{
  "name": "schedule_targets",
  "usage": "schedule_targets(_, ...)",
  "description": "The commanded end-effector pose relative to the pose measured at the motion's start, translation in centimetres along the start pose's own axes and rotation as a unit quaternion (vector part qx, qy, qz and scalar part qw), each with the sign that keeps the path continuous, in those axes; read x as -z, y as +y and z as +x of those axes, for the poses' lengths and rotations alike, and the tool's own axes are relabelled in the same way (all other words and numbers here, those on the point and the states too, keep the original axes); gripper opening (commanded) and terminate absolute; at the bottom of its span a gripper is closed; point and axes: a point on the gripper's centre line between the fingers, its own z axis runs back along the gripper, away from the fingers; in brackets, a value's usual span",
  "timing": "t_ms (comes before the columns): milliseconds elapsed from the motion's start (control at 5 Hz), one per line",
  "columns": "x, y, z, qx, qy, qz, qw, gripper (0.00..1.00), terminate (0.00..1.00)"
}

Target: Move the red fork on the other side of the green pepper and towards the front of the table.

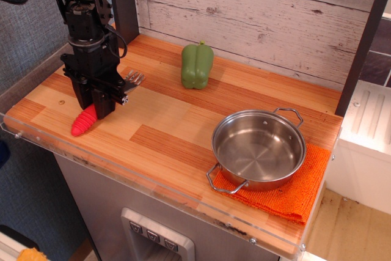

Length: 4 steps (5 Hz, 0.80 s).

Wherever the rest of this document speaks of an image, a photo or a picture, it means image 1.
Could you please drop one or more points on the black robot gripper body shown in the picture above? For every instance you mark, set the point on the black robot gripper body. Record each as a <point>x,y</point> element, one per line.
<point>96,57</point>

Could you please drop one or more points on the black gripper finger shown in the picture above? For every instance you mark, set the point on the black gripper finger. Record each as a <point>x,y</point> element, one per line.
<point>82,91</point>
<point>103,103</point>

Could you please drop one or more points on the red handled metal fork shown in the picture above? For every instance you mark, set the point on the red handled metal fork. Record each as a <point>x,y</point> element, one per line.
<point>88,117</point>

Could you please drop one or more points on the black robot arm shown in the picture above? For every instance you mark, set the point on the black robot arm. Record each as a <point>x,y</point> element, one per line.
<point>84,15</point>

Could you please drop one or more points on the green toy bell pepper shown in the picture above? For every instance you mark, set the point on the green toy bell pepper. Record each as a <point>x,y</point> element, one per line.
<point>196,64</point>

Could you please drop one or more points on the clear acrylic edge guard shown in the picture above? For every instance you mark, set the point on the clear acrylic edge guard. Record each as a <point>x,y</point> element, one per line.
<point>171,245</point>

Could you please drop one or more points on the grey toy fridge cabinet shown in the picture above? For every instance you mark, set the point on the grey toy fridge cabinet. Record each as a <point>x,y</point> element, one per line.
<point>101,200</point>

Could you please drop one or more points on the stainless steel pot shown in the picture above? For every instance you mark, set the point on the stainless steel pot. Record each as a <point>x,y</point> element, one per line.
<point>257,150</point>

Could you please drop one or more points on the yellow object at corner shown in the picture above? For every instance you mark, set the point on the yellow object at corner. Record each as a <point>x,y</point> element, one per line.
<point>31,254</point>

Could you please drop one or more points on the orange woven cloth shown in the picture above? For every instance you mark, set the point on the orange woven cloth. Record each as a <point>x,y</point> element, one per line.
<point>294,200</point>

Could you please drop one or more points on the white toy sink unit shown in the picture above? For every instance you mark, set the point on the white toy sink unit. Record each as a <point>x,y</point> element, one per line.
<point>360,165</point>

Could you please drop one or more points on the dark right shelf post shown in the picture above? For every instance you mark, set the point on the dark right shelf post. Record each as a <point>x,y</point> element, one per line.
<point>368,35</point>

